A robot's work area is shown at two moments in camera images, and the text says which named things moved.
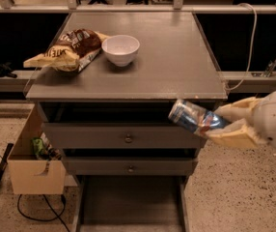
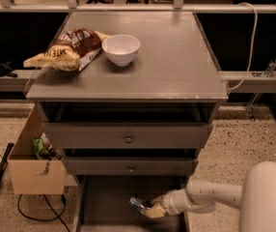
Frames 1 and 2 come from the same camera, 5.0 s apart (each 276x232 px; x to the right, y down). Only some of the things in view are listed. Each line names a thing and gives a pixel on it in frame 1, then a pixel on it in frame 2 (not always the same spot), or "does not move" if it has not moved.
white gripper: (275, 119) -> (170, 202)
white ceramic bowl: (121, 48) does not move
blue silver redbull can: (195, 117) -> (138, 205)
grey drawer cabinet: (112, 119) does not move
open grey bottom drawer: (131, 203) does not move
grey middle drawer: (129, 165) does not move
